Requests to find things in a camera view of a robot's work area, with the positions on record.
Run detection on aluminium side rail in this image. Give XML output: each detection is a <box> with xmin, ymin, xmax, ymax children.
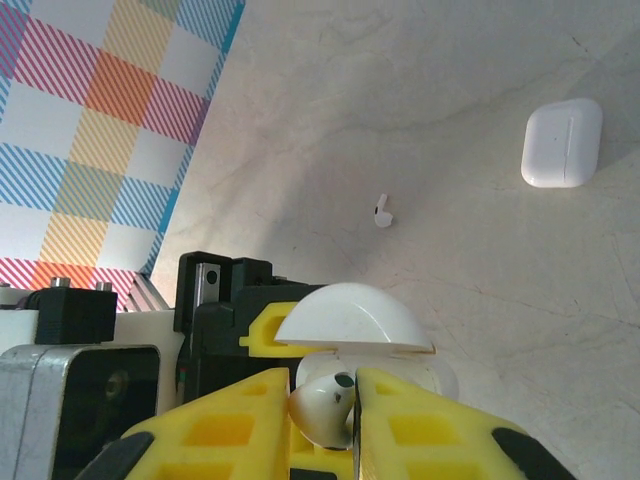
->
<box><xmin>122</xmin><ymin>272</ymin><xmax>176</xmax><ymax>316</ymax></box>

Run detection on small white earbud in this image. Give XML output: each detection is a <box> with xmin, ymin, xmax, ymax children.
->
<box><xmin>372</xmin><ymin>193</ymin><xmax>394</xmax><ymax>229</ymax></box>
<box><xmin>289</xmin><ymin>372</ymin><xmax>359</xmax><ymax>451</ymax></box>

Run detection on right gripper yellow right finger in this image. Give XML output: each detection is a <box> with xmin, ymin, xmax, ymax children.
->
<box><xmin>352</xmin><ymin>366</ymin><xmax>576</xmax><ymax>480</ymax></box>

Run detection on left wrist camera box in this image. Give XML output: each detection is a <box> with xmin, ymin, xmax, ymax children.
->
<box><xmin>0</xmin><ymin>277</ymin><xmax>176</xmax><ymax>480</ymax></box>

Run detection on white round earbud case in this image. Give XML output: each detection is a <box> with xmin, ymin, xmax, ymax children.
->
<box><xmin>273</xmin><ymin>282</ymin><xmax>461</xmax><ymax>416</ymax></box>

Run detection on white rectangular earbud case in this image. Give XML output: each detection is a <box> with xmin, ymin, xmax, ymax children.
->
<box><xmin>520</xmin><ymin>98</ymin><xmax>604</xmax><ymax>189</ymax></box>

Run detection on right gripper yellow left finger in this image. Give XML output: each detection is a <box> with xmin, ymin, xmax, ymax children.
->
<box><xmin>84</xmin><ymin>367</ymin><xmax>292</xmax><ymax>480</ymax></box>

